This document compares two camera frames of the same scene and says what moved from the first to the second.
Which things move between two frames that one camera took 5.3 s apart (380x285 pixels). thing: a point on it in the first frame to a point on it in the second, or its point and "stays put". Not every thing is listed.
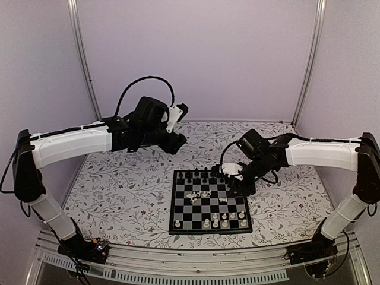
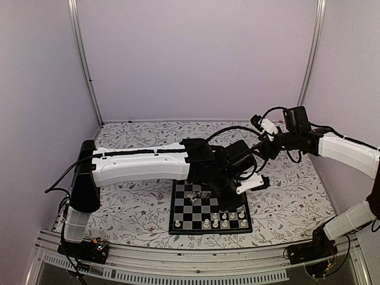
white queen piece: (206, 224) stays put
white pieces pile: (203, 193) stays put
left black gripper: (176, 142) to (230, 206)
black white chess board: (203, 203) stays put
